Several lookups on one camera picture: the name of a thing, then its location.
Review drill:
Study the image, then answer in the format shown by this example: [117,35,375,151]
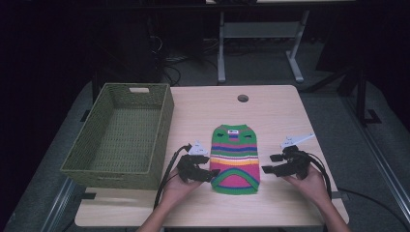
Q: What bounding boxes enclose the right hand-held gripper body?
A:
[279,131,316,180]

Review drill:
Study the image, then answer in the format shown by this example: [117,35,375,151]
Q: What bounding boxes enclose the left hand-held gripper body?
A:
[176,139,211,184]

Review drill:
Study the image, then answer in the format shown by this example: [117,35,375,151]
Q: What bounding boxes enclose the striped knitted pet sweater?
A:
[209,124,261,196]

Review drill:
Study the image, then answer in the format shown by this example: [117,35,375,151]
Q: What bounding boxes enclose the person's left hand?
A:
[160,166,205,211]

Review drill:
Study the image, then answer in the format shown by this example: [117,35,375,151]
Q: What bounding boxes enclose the person's right hand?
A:
[281,164,331,208]

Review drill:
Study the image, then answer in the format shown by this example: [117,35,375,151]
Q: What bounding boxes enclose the green woven basket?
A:
[59,82,175,190]

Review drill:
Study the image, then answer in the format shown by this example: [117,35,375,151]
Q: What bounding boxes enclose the black metal stand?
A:
[337,62,383,127]

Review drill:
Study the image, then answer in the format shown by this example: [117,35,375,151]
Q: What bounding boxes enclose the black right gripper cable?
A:
[303,152,334,199]

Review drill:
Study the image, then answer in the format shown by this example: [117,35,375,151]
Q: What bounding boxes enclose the aluminium floor rail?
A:
[40,176,76,232]
[342,96,410,223]

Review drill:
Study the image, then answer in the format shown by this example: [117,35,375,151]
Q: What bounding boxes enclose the black floor cable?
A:
[337,187,410,230]

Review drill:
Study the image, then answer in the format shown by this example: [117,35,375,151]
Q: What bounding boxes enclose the tangle of floor cables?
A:
[146,33,220,87]

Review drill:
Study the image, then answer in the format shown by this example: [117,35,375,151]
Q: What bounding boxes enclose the white metal table frame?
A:
[217,9,311,85]

